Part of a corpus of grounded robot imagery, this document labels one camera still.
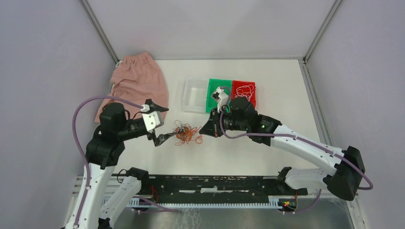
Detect green plastic bin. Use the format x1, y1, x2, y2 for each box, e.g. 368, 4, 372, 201
205, 78, 232, 113

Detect white cables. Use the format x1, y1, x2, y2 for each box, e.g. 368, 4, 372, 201
234, 84, 255, 102

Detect red plastic bin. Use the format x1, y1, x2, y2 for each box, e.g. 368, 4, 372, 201
231, 80, 256, 106

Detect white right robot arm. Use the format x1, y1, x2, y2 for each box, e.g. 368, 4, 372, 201
199, 97, 370, 201

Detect pink cloth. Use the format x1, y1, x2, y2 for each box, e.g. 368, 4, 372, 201
109, 52, 169, 108

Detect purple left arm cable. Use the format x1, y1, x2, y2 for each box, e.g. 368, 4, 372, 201
72, 95, 149, 229

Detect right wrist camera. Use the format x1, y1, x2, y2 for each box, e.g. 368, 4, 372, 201
211, 86, 231, 113

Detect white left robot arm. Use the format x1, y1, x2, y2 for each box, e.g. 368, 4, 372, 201
64, 96, 172, 229

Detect clear plastic bin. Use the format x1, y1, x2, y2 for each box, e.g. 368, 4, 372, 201
181, 78, 209, 114

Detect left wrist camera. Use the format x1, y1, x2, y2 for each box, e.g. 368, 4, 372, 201
142, 112, 164, 133

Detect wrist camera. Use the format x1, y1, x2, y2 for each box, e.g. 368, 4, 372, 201
142, 112, 164, 133
211, 86, 231, 113

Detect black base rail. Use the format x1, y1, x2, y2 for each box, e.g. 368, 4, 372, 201
138, 175, 308, 204

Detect orange cable tangle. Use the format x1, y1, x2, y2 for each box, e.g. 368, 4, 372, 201
172, 120, 204, 146

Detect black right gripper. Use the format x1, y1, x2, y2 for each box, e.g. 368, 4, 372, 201
200, 106, 248, 137

